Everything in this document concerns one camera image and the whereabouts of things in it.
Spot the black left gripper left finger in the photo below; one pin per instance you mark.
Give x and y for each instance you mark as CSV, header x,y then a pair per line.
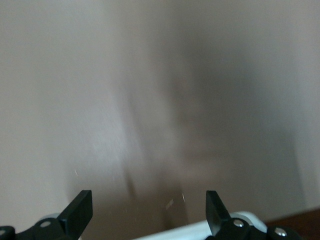
x,y
75,217

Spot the dark brown wooden cabinet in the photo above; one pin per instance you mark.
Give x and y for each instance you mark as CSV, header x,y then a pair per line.
x,y
300,222

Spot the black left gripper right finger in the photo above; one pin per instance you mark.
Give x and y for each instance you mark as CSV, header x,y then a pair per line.
x,y
216,215

